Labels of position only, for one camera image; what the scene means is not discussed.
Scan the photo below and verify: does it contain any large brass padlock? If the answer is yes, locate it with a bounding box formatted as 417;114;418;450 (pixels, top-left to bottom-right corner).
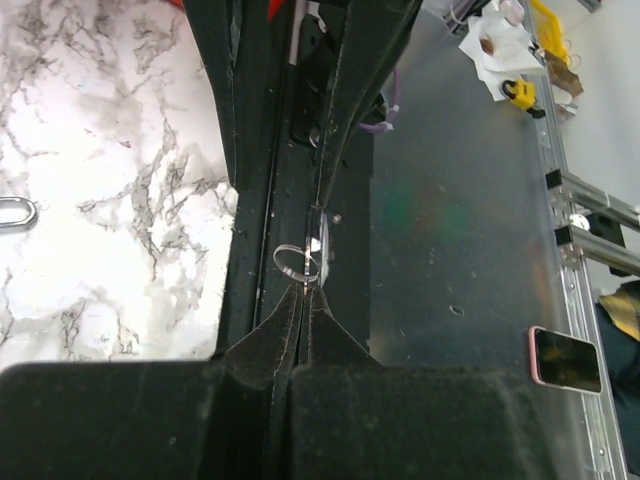
1;196;38;231

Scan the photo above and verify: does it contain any white crumpled paper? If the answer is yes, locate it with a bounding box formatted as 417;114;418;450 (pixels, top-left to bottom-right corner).
459;1;545;102

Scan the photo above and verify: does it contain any aluminium frame rail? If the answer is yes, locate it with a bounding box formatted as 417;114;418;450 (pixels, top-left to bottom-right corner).
526;72;639;479

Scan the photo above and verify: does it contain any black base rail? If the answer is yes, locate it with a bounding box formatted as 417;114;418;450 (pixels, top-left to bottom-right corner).
215;1;384;366

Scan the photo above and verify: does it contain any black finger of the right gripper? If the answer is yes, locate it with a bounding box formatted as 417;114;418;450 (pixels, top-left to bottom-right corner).
222;285;304;390
297;287;380;368

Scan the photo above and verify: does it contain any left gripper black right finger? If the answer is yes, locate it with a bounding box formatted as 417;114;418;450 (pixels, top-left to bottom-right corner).
315;0;422;208

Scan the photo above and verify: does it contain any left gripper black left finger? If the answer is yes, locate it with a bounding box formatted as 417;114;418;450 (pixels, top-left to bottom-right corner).
183;0;280;192

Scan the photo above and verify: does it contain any yellow padlock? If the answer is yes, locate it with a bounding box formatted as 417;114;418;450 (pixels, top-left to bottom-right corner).
501;79;546;119

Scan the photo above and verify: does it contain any silver key with ring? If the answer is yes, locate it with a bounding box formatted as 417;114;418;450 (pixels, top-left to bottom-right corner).
272;208;334;288

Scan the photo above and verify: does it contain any pink case smartphone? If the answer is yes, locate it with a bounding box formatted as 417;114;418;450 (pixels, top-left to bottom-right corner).
528;326;602;394

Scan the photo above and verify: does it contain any red plastic basket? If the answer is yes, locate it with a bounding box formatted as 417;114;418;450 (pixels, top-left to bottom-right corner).
167;0;285;22

